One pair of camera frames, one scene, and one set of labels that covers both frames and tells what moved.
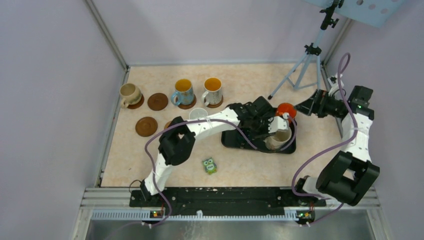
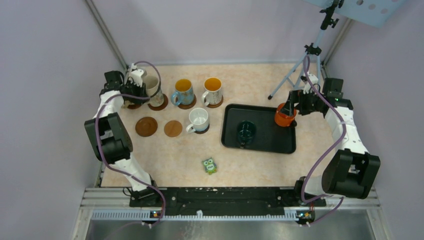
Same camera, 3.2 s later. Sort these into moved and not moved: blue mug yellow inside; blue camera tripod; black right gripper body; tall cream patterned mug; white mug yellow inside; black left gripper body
Moved: black right gripper body; tall cream patterned mug; black left gripper body
Not moved: white mug yellow inside; blue camera tripod; blue mug yellow inside
